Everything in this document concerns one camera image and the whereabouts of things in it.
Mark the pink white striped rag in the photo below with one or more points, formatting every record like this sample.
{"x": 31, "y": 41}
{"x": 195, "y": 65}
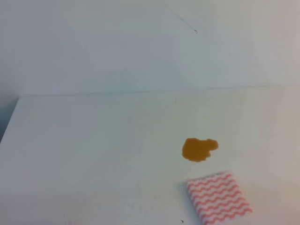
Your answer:
{"x": 217, "y": 198}

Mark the brown coffee stain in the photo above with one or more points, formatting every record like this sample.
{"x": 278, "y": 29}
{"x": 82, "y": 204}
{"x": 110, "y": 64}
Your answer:
{"x": 196, "y": 150}

